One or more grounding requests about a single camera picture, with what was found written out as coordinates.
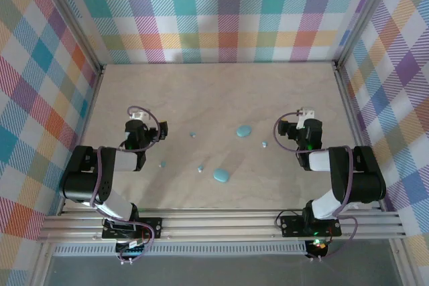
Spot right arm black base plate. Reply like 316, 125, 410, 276
280, 215, 343, 237

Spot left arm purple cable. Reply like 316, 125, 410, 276
89, 105, 161, 265

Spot grey slotted cable duct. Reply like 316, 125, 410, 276
53, 244, 308, 257

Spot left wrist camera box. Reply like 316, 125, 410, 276
129, 107, 150, 121

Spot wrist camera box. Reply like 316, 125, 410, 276
296, 107, 316, 129
129, 107, 150, 121

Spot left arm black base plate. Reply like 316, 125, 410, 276
102, 218, 164, 240

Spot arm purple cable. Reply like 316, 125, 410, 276
89, 105, 161, 265
274, 111, 359, 262

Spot aluminium side rail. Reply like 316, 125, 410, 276
58, 64, 107, 216
333, 63, 386, 213

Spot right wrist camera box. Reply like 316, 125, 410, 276
296, 107, 316, 129

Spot aluminium mounting rail beam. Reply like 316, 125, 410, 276
36, 208, 407, 244

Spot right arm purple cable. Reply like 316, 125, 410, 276
274, 111, 359, 262

